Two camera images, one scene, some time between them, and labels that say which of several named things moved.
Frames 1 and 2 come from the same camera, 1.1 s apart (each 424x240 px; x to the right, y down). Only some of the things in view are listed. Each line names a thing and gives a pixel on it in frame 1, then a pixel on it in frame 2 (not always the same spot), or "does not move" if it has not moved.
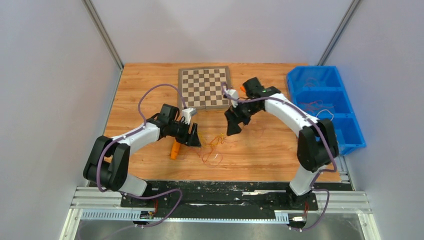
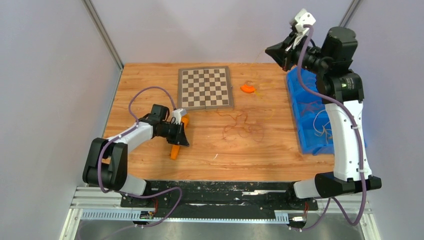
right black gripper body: (244, 111) → (294, 55)
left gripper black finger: (194, 141) → (181, 139)
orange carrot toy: (175, 149) does not move
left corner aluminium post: (96, 21) does not move
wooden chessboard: (201, 87) does not move
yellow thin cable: (211, 145) → (256, 86)
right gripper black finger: (233, 128) → (279, 52)
